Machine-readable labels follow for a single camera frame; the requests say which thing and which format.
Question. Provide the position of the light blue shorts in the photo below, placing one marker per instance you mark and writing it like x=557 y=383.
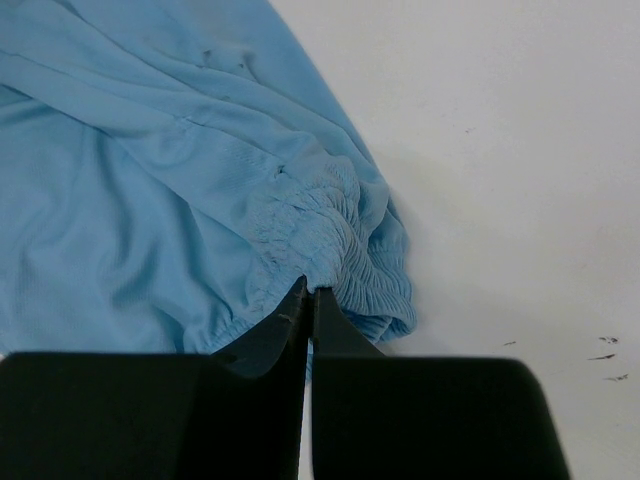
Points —
x=169 y=169

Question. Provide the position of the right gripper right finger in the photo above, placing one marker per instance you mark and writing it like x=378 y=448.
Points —
x=376 y=416

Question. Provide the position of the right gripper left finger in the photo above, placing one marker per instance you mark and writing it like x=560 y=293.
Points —
x=234 y=414

